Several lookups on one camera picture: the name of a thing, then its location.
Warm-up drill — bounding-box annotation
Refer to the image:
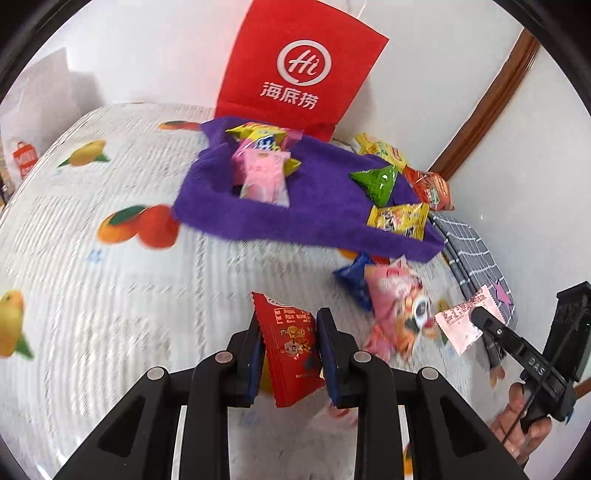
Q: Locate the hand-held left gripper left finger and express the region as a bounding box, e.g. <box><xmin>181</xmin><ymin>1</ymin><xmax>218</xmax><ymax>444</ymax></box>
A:
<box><xmin>53</xmin><ymin>316</ymin><xmax>266</xmax><ymax>480</ymax></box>

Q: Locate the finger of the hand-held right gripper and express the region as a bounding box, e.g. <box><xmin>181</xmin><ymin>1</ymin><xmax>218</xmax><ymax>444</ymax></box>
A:
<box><xmin>482</xmin><ymin>339</ymin><xmax>505</xmax><ymax>372</ymax></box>
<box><xmin>470</xmin><ymin>306</ymin><xmax>525</xmax><ymax>356</ymax></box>

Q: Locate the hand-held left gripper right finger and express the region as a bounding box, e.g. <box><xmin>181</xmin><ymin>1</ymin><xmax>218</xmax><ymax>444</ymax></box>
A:
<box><xmin>316</xmin><ymin>307</ymin><xmax>529</xmax><ymax>480</ymax></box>

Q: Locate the white pink snack packet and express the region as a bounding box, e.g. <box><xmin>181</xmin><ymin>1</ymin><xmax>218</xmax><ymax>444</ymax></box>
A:
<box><xmin>434</xmin><ymin>284</ymin><xmax>506</xmax><ymax>356</ymax></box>

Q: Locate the red snack packet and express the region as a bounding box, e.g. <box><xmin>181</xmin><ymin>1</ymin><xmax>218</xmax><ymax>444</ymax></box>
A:
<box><xmin>252</xmin><ymin>292</ymin><xmax>326</xmax><ymax>408</ymax></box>

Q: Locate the purple plush cloth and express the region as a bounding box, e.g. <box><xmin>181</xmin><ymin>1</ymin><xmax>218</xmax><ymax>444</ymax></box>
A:
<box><xmin>172</xmin><ymin>116</ymin><xmax>445</xmax><ymax>263</ymax></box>

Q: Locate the green triangular snack packet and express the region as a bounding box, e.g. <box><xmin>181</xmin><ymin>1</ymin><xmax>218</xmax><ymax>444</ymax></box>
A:
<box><xmin>349</xmin><ymin>164</ymin><xmax>400</xmax><ymax>208</ymax></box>

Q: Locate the person's right hand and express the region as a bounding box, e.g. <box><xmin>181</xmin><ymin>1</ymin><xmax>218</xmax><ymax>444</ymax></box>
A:
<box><xmin>489</xmin><ymin>382</ymin><xmax>555</xmax><ymax>467</ymax></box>

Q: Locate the grey checked cloth pink star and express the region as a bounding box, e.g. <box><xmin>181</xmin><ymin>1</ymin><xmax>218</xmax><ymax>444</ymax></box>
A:
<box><xmin>427</xmin><ymin>210</ymin><xmax>520</xmax><ymax>326</ymax></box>

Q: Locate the panda print snack packet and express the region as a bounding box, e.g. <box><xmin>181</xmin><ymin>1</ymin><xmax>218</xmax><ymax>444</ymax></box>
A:
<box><xmin>362</xmin><ymin>258</ymin><xmax>446</xmax><ymax>361</ymax></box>

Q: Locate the fruit print tablecloth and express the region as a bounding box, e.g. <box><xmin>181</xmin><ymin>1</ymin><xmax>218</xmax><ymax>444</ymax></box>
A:
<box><xmin>0</xmin><ymin>102</ymin><xmax>513</xmax><ymax>480</ymax></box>

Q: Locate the orange chip bag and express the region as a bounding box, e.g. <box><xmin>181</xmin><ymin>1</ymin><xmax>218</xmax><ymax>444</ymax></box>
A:
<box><xmin>403</xmin><ymin>166</ymin><xmax>455</xmax><ymax>212</ymax></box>

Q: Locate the yellow chip bag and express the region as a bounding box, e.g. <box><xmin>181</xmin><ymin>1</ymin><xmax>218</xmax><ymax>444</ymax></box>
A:
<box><xmin>353</xmin><ymin>133</ymin><xmax>409</xmax><ymax>172</ymax></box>

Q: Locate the yellow blue snack packet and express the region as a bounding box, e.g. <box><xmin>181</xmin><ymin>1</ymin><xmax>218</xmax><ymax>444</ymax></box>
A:
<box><xmin>225</xmin><ymin>122</ymin><xmax>304</xmax><ymax>154</ymax></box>

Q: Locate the red paper bag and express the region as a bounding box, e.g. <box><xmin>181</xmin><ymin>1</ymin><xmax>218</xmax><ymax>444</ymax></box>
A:
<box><xmin>213</xmin><ymin>0</ymin><xmax>390</xmax><ymax>140</ymax></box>

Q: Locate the white plastic bag red label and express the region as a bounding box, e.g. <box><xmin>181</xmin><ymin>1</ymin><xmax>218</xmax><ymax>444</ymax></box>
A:
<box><xmin>0</xmin><ymin>46</ymin><xmax>72</xmax><ymax>183</ymax></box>

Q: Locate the brown wooden door frame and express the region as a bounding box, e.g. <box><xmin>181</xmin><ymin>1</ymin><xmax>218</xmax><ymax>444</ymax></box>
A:
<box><xmin>431</xmin><ymin>28</ymin><xmax>541</xmax><ymax>175</ymax></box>

